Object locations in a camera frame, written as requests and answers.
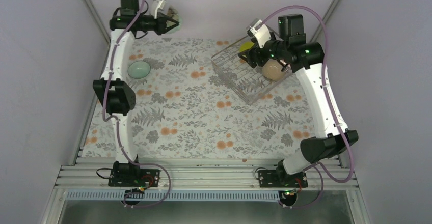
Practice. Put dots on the yellow bowl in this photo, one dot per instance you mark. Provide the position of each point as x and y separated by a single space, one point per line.
246 46

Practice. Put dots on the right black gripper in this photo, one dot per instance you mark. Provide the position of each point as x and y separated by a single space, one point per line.
251 58

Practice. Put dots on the beige bowl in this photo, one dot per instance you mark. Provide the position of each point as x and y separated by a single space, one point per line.
272 70

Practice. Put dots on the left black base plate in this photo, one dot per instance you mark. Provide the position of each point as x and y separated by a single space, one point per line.
140 178

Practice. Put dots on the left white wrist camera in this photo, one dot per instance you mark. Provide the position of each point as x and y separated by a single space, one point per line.
157 9

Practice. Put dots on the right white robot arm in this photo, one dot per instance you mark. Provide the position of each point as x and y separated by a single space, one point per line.
306 61

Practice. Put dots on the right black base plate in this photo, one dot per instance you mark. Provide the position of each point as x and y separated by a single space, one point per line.
272 179

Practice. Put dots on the wire dish rack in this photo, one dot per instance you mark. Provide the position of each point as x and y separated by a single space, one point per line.
248 83

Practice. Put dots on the celadon green bowl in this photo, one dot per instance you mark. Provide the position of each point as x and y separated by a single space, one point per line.
176 24

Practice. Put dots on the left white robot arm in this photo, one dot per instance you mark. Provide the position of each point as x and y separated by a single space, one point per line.
117 98

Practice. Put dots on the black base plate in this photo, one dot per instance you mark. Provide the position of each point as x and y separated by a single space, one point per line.
140 178
272 179

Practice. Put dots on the floral table mat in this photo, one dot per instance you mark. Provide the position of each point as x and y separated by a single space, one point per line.
184 110

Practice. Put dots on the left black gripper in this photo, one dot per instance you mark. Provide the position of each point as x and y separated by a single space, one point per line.
162 28

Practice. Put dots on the aluminium mounting rail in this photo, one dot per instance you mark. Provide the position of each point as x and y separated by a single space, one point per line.
192 177

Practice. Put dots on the pale green pink-base bowl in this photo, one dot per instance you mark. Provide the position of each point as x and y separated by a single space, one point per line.
139 70

